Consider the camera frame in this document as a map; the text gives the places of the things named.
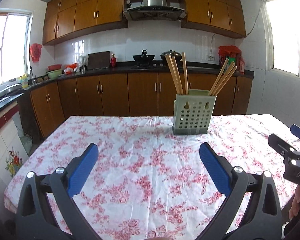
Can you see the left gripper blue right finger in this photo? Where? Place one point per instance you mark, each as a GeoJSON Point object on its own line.
{"type": "Point", "coordinates": [218, 168]}

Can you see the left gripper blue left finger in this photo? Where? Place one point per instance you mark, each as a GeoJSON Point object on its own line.
{"type": "Point", "coordinates": [79, 169]}

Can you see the light bamboo chopstick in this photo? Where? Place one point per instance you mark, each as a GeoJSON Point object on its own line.
{"type": "Point", "coordinates": [224, 81]}
{"type": "Point", "coordinates": [168, 59]}
{"type": "Point", "coordinates": [223, 77]}
{"type": "Point", "coordinates": [218, 77]}
{"type": "Point", "coordinates": [177, 76]}

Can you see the brown lower kitchen cabinets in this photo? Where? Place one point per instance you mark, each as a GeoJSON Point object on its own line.
{"type": "Point", "coordinates": [122, 92]}

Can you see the brown kitchen cabinets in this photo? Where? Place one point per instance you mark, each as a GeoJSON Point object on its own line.
{"type": "Point", "coordinates": [122, 92]}
{"type": "Point", "coordinates": [67, 19]}

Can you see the brown upper kitchen cabinets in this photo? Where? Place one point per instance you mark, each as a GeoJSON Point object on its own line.
{"type": "Point", "coordinates": [67, 19]}

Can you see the right human hand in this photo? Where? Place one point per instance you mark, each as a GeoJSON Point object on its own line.
{"type": "Point", "coordinates": [295, 207]}

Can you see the floral white tablecloth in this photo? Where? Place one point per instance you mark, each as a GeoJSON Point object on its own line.
{"type": "Point", "coordinates": [148, 182]}

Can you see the green perforated utensil holder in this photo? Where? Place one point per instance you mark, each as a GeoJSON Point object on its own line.
{"type": "Point", "coordinates": [193, 112]}

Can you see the green basin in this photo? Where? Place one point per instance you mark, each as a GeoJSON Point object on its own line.
{"type": "Point", "coordinates": [54, 73]}

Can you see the red basin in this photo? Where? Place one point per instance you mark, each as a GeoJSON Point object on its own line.
{"type": "Point", "coordinates": [54, 67]}

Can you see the red bagged bottles group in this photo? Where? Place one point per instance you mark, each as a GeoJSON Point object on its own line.
{"type": "Point", "coordinates": [232, 53]}

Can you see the yellow detergent bottle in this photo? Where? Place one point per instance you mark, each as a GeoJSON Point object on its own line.
{"type": "Point", "coordinates": [24, 81]}

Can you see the steel pan lid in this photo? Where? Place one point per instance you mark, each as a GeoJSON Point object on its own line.
{"type": "Point", "coordinates": [10, 89]}

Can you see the dark cutting board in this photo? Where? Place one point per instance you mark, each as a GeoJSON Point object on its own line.
{"type": "Point", "coordinates": [100, 60]}

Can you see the red bottle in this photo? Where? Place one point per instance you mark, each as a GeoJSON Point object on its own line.
{"type": "Point", "coordinates": [113, 60]}

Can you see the black lidded pot right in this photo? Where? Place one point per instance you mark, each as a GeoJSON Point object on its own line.
{"type": "Point", "coordinates": [172, 53]}

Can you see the black wok left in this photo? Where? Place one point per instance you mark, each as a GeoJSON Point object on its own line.
{"type": "Point", "coordinates": [143, 58]}

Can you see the steel range hood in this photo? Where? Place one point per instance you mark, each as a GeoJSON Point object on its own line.
{"type": "Point", "coordinates": [141, 10]}

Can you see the red bag on wall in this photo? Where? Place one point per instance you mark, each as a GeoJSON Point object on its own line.
{"type": "Point", "coordinates": [35, 51]}

